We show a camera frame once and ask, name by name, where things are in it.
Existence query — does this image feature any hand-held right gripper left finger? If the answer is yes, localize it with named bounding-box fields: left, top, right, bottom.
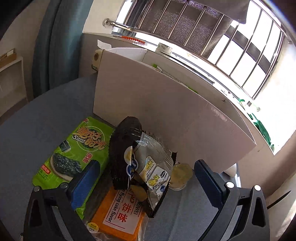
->
left=23, top=160, right=104, bottom=241

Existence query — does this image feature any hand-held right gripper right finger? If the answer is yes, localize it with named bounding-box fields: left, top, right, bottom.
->
left=194, top=159, right=271, bottom=241

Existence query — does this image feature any clear jelly cup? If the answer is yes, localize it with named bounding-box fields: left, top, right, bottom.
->
left=170, top=163, right=193, bottom=191

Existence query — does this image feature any green seaweed snack packet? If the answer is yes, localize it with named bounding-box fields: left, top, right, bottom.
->
left=32, top=116, right=115, bottom=219

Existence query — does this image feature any orange white snack packet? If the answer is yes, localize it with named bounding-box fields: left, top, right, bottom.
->
left=84, top=185, right=148, bottom=241

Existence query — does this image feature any black snack packet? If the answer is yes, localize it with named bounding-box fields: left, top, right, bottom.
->
left=109, top=116, right=177, bottom=218

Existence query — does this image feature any white cardboard box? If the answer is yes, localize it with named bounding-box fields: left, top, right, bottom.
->
left=92, top=47, right=257, bottom=173

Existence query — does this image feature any green cloth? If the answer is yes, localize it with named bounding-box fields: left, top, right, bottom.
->
left=237, top=98, right=275, bottom=152

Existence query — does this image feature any tissue box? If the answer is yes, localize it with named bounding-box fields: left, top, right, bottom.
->
left=91, top=39, right=111, bottom=73

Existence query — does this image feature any white shelf unit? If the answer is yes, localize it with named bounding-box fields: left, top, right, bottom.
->
left=0, top=47, right=30, bottom=118

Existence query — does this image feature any metal window grille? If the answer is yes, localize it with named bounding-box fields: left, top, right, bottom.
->
left=103, top=0, right=293, bottom=100

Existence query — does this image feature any teal curtain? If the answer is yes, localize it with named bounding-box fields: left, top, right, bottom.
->
left=32, top=0, right=93, bottom=99

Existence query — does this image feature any white tape roll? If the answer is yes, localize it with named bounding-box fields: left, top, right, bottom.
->
left=155, top=42, right=173, bottom=54

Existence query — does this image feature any red beaded stick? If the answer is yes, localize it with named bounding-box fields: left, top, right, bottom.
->
left=112, top=35, right=148, bottom=45

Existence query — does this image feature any grey hanging towel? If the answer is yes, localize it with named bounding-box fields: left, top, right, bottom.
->
left=187, top=0, right=250, bottom=25

